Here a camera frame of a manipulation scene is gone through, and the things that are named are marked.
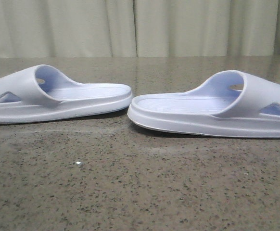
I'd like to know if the light blue left-side slipper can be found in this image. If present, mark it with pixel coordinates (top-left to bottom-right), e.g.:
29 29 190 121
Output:
0 64 133 124

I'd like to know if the pale green curtain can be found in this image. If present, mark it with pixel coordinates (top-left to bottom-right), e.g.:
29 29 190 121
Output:
0 0 280 58

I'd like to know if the light blue right-side slipper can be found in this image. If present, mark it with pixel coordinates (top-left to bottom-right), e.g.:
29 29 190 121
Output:
127 70 280 138

